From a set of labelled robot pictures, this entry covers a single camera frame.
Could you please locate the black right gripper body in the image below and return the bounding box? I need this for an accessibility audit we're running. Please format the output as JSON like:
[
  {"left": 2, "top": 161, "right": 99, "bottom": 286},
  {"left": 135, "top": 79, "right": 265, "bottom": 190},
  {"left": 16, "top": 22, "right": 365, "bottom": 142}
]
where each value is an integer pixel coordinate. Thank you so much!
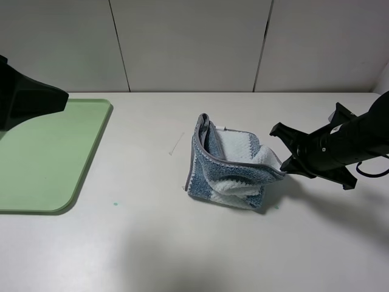
[{"left": 291, "top": 127, "right": 357, "bottom": 190}]

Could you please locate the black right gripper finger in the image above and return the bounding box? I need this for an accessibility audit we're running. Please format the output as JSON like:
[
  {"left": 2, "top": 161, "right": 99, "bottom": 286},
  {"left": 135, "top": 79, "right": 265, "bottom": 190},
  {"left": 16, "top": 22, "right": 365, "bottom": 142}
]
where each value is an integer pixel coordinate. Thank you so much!
[
  {"left": 280, "top": 155, "right": 313, "bottom": 178},
  {"left": 269, "top": 122, "right": 308, "bottom": 152}
]

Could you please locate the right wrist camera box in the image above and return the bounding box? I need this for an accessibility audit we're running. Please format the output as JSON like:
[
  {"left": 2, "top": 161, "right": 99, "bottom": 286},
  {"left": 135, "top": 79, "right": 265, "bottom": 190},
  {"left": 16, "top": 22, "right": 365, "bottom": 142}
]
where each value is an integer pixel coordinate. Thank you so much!
[{"left": 328, "top": 102, "right": 357, "bottom": 127}]

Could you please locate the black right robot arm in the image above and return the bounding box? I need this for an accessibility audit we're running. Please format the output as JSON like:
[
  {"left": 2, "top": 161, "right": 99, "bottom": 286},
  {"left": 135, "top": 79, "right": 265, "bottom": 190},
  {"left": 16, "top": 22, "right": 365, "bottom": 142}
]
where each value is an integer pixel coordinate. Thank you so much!
[{"left": 270, "top": 93, "right": 388, "bottom": 190}]

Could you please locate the blue white striped towel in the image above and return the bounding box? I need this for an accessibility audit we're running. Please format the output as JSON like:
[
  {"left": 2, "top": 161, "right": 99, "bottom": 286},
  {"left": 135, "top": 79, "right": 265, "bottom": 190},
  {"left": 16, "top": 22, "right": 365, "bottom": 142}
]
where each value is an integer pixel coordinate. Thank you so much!
[{"left": 185, "top": 113, "right": 286, "bottom": 210}]

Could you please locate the black right camera cable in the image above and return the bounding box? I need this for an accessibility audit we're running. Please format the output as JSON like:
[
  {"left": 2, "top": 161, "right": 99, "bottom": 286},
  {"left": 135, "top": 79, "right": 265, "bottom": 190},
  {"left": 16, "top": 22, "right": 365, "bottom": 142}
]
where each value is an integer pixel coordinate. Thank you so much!
[{"left": 355, "top": 153, "right": 389, "bottom": 178}]

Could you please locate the light green plastic tray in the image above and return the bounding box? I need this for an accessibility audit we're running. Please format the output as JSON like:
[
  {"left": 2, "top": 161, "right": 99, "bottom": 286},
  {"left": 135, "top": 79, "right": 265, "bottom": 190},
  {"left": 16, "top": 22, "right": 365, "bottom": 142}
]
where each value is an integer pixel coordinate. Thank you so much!
[{"left": 1, "top": 99, "right": 113, "bottom": 214}]

